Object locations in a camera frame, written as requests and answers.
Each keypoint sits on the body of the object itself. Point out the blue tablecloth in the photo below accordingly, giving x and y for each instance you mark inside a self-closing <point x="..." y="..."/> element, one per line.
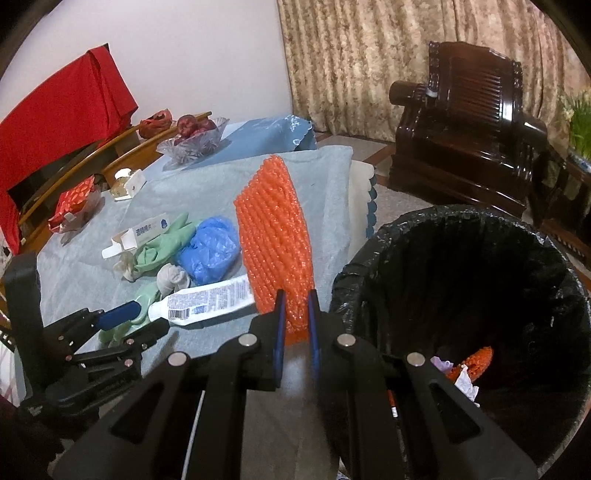
<point x="263" y="134"/>

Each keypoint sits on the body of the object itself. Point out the pink face mask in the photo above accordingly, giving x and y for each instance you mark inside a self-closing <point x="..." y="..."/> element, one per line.
<point x="442" y="364"/>

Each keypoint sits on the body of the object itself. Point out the cream cloth with scalloped edge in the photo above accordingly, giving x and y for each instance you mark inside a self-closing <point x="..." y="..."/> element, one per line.
<point x="362" y="194"/>

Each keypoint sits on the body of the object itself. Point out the black television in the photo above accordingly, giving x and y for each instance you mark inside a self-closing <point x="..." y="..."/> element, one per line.
<point x="51" y="173"/>

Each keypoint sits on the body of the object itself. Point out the red patterned packet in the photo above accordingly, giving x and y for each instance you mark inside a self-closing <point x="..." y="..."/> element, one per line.
<point x="71" y="203"/>

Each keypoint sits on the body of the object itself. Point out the crumpled grey tissue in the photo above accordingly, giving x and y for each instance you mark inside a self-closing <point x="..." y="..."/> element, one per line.
<point x="173" y="277"/>

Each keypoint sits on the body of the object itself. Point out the white tissue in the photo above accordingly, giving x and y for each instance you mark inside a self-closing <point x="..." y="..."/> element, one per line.
<point x="125" y="267"/>
<point x="467" y="387"/>

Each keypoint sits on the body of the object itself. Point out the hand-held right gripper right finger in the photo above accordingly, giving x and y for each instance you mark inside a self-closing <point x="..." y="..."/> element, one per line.
<point x="314" y="332"/>

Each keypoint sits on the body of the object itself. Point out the orange foam net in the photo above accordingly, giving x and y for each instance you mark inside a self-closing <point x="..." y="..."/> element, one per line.
<point x="478" y="360"/>
<point x="272" y="230"/>

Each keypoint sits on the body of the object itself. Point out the glass fruit bowl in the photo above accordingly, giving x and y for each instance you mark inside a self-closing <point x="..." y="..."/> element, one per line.
<point x="189" y="147"/>

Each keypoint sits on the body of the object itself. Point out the small white carton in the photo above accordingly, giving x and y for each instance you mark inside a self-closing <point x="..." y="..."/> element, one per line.
<point x="147" y="229"/>

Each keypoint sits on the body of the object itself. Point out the potted flowering plant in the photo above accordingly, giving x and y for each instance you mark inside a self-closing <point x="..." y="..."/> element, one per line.
<point x="579" y="124"/>

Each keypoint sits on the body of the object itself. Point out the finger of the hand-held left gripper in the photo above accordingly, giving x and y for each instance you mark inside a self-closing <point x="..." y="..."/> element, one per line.
<point x="122" y="314"/>
<point x="134" y="346"/>

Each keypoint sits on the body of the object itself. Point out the grey tablecloth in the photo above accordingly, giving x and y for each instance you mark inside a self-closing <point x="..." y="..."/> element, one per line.
<point x="207" y="189"/>

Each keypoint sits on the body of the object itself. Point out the red ornament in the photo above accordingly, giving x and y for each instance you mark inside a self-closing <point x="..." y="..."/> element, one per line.
<point x="156" y="124"/>

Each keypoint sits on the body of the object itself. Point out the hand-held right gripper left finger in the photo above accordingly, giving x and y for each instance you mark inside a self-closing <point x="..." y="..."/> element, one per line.
<point x="278" y="332"/>

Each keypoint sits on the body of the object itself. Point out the red cloth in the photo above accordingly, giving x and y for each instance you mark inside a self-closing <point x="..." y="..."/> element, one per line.
<point x="60" y="106"/>

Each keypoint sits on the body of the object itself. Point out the trash bin with black bag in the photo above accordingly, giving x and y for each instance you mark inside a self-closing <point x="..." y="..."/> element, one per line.
<point x="461" y="286"/>

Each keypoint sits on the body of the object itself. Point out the white squeeze tube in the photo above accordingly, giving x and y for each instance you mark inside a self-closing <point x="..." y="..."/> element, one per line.
<point x="207" y="300"/>

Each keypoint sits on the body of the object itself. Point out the green rubber glove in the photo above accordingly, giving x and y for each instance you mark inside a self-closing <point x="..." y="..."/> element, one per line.
<point x="161" y="244"/>

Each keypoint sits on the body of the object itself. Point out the dark wooden side table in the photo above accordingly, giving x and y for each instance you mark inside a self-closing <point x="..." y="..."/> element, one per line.
<point x="575" y="198"/>

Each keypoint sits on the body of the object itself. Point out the gold and white tissue box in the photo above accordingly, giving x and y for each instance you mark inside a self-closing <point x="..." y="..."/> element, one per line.
<point x="127" y="184"/>

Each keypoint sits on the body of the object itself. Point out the beige patterned curtain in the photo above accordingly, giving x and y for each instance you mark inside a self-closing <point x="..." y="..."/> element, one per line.
<point x="369" y="60"/>

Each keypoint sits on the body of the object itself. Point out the dark wooden armchair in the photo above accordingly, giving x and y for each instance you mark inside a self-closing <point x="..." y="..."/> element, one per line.
<point x="461" y="138"/>

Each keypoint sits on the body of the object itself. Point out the crumpled blue plastic cover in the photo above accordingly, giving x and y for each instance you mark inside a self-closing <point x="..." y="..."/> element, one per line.
<point x="210" y="256"/>

